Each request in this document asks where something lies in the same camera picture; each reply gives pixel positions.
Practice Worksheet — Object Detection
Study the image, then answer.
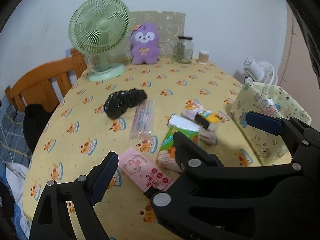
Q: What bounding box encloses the yellow printed tablecloth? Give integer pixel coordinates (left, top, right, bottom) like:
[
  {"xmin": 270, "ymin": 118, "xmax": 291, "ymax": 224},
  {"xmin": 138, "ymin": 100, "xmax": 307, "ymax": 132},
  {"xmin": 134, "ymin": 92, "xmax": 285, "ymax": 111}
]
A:
[{"xmin": 22, "ymin": 55, "xmax": 313, "ymax": 240}]

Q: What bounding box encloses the beige sock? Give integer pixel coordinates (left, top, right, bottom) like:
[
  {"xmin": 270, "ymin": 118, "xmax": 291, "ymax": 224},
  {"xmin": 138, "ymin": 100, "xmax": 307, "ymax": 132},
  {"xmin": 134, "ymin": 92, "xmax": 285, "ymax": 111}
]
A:
[
  {"xmin": 199, "ymin": 129, "xmax": 217, "ymax": 146},
  {"xmin": 157, "ymin": 152, "xmax": 184, "ymax": 172}
]

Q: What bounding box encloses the printed fabric storage box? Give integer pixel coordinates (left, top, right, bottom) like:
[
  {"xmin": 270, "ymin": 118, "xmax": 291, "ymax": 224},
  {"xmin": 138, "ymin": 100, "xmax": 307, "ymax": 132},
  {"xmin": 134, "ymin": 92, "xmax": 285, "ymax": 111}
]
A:
[{"xmin": 230, "ymin": 81, "xmax": 312, "ymax": 165}]

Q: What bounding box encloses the pink tissue packet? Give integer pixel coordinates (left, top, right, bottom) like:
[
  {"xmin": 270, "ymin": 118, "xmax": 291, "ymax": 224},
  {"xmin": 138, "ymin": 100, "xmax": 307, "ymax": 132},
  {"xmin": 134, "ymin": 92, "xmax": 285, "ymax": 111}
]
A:
[{"xmin": 118, "ymin": 147, "xmax": 173, "ymax": 192}]

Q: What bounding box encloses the purple plush toy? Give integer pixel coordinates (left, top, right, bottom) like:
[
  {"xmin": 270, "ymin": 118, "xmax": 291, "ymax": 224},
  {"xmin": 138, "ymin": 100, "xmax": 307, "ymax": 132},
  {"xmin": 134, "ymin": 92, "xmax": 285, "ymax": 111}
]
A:
[{"xmin": 130, "ymin": 23, "xmax": 160, "ymax": 65}]

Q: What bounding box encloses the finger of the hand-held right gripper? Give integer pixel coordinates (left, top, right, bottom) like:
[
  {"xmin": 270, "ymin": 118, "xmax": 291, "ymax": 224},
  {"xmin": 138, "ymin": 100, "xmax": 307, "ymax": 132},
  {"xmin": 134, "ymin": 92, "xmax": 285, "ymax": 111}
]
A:
[
  {"xmin": 144, "ymin": 131, "xmax": 302, "ymax": 240},
  {"xmin": 246, "ymin": 111, "xmax": 320, "ymax": 160}
]

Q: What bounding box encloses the wooden chair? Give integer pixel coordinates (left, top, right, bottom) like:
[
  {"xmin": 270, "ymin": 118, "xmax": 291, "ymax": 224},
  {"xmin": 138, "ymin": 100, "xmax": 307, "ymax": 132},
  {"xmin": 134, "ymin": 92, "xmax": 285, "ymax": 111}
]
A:
[{"xmin": 4, "ymin": 49, "xmax": 88, "ymax": 113}]

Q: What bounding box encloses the white cloth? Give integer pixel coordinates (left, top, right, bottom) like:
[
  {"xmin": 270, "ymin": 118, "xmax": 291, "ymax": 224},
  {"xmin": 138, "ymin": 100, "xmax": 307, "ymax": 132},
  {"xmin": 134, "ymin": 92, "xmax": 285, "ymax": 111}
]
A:
[{"xmin": 5, "ymin": 162, "xmax": 28, "ymax": 188}]

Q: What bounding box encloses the black plastic bag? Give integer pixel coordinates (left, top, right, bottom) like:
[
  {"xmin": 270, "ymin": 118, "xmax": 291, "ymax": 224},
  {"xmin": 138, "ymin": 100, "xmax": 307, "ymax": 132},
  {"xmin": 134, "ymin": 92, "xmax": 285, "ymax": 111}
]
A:
[{"xmin": 104, "ymin": 88, "xmax": 148, "ymax": 120}]

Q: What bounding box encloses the yellow cartoon printed pouch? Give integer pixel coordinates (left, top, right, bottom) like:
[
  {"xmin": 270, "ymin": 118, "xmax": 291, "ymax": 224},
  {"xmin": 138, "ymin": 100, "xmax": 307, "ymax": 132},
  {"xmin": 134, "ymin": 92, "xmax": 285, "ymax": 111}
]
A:
[{"xmin": 195, "ymin": 107, "xmax": 224, "ymax": 132}]

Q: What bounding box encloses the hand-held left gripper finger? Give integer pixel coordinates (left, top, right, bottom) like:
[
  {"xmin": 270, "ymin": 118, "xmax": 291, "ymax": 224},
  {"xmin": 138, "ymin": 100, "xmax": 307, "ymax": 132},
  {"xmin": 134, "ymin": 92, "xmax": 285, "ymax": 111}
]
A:
[{"xmin": 29, "ymin": 151, "xmax": 119, "ymax": 240}]

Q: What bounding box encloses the green orange snack packet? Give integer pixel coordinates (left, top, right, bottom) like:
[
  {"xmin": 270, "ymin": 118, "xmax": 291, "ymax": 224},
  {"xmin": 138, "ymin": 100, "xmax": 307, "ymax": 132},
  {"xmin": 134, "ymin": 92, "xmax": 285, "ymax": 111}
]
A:
[{"xmin": 156, "ymin": 126, "xmax": 200, "ymax": 167}]

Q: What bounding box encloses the glass jar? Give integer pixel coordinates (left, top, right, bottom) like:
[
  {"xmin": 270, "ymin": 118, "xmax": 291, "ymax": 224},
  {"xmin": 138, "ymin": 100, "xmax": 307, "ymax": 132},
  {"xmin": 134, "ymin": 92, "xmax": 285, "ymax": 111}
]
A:
[{"xmin": 174, "ymin": 36, "xmax": 194, "ymax": 63}]

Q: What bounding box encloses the pile of clothes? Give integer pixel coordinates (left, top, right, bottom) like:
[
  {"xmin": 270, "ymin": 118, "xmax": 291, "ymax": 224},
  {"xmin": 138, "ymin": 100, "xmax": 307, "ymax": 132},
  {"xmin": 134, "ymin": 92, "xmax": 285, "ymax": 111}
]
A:
[{"xmin": 0, "ymin": 180, "xmax": 30, "ymax": 233}]

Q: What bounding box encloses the beige printed board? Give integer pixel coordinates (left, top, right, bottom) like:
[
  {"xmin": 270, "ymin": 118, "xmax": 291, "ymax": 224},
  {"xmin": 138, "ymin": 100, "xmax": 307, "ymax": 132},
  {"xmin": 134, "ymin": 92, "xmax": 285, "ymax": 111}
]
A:
[{"xmin": 110, "ymin": 11, "xmax": 186, "ymax": 58}]

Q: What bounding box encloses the pink folded sock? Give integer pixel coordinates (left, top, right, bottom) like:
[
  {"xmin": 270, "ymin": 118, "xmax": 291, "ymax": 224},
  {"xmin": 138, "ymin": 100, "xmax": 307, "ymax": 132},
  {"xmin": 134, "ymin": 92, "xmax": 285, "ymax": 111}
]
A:
[{"xmin": 181, "ymin": 109, "xmax": 200, "ymax": 119}]

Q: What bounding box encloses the white fan cable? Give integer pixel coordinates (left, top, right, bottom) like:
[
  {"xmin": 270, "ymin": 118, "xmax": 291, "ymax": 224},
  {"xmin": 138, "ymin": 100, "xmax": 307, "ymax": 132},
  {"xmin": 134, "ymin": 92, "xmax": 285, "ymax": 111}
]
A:
[{"xmin": 86, "ymin": 54, "xmax": 107, "ymax": 74}]

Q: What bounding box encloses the green desk fan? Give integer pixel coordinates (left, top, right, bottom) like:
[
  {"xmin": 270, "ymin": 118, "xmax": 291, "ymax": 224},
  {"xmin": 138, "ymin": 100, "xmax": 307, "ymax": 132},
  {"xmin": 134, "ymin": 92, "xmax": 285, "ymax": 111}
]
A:
[{"xmin": 69, "ymin": 0, "xmax": 130, "ymax": 82}]

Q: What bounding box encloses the white towel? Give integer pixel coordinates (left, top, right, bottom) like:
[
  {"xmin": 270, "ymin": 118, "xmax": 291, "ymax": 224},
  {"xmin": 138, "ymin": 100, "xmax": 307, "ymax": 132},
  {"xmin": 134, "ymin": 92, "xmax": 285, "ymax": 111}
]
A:
[{"xmin": 167, "ymin": 114, "xmax": 202, "ymax": 132}]

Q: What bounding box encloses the clear striped plastic pack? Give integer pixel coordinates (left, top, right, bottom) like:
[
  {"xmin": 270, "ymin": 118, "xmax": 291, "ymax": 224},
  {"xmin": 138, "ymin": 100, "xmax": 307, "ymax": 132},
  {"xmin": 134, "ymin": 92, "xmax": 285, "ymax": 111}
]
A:
[{"xmin": 129, "ymin": 100, "xmax": 156, "ymax": 140}]

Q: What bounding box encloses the white fan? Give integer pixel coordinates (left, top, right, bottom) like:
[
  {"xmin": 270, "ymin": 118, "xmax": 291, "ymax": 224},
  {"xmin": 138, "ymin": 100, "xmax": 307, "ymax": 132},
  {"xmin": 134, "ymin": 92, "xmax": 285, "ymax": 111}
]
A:
[{"xmin": 241, "ymin": 58, "xmax": 278, "ymax": 85}]

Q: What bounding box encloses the grey plaid quilt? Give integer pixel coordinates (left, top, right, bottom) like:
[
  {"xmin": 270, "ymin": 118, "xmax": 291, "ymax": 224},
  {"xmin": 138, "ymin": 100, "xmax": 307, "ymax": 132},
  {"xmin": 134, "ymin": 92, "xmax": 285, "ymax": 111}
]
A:
[{"xmin": 0, "ymin": 105, "xmax": 33, "ymax": 160}]

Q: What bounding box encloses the black cloth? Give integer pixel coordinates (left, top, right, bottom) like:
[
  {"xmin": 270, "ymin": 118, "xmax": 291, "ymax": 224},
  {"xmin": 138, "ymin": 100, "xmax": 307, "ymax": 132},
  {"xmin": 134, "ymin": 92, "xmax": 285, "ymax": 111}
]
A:
[{"xmin": 23, "ymin": 104, "xmax": 54, "ymax": 153}]

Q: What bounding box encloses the cotton swab container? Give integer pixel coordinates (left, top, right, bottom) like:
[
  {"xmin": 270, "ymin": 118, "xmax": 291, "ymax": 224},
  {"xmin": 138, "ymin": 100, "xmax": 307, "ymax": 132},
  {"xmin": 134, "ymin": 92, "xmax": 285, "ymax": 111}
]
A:
[{"xmin": 198, "ymin": 51, "xmax": 209, "ymax": 65}]

